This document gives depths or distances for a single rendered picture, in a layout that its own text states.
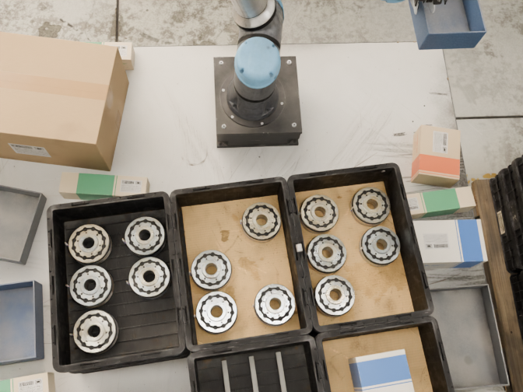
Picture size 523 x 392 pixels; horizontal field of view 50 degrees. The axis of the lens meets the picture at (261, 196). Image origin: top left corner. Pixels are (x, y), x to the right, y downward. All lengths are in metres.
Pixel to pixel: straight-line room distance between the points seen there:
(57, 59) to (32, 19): 1.26
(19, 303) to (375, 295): 0.95
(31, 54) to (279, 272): 0.90
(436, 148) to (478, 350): 0.58
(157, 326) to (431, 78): 1.16
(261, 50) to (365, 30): 1.42
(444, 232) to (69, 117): 1.07
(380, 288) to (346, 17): 1.67
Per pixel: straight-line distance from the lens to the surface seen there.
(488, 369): 1.74
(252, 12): 1.50
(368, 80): 1.89
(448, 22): 1.60
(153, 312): 1.48
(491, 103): 2.87
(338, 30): 2.84
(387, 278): 1.54
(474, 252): 1.68
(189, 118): 1.77
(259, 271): 1.49
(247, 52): 1.49
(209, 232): 1.51
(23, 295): 1.69
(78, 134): 1.57
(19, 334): 1.68
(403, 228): 1.52
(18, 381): 1.61
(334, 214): 1.52
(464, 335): 1.72
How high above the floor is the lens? 2.29
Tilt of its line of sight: 71 degrees down
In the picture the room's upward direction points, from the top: 11 degrees clockwise
